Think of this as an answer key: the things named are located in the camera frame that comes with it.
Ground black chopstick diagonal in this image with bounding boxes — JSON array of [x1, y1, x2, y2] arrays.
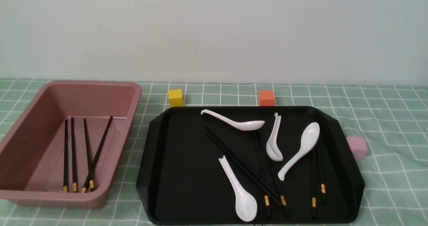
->
[[205, 126, 283, 207], [204, 131, 281, 207]]

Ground white spoon top horizontal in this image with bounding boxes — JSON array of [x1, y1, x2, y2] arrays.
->
[[200, 110, 265, 131]]

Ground yellow cube block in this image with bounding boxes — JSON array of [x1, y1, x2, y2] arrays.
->
[[168, 89, 184, 107]]

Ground orange cube block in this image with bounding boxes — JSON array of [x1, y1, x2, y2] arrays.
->
[[258, 90, 276, 107]]

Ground white spoon small middle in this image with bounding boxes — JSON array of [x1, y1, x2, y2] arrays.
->
[[266, 113, 284, 161]]

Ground black plastic tray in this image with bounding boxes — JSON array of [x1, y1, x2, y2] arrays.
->
[[136, 106, 365, 225]]

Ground white spoon right diagonal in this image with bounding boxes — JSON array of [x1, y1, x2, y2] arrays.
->
[[277, 122, 320, 181]]

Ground white spoon bottom left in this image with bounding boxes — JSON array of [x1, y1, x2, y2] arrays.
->
[[219, 155, 258, 222]]

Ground black chopstick tray centre right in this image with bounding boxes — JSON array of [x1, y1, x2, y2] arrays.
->
[[256, 131, 290, 218]]

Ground black chopstick tray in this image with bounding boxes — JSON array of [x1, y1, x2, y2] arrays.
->
[[311, 148, 317, 219], [256, 131, 290, 218], [317, 146, 328, 204], [255, 131, 272, 219]]

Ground black chopstick tray centre left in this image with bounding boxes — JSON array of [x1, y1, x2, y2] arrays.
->
[[255, 131, 272, 219]]

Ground black chopstick tray right inner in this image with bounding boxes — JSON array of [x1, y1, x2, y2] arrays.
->
[[311, 148, 317, 219]]

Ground black chopstick tray right outer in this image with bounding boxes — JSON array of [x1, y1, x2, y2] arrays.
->
[[317, 146, 328, 204]]

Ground pink cube block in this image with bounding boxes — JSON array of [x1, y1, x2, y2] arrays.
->
[[346, 136, 368, 159]]

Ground black chopstick in bin slanted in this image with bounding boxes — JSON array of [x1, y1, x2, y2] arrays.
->
[[83, 116, 113, 192]]

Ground pink plastic bin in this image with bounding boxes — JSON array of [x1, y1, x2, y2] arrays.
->
[[0, 80, 142, 208]]

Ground black chopstick in bin leftmost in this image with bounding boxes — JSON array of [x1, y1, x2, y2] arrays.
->
[[63, 119, 69, 193]]

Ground green checked tablecloth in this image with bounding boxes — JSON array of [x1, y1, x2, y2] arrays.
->
[[1, 82, 428, 226]]

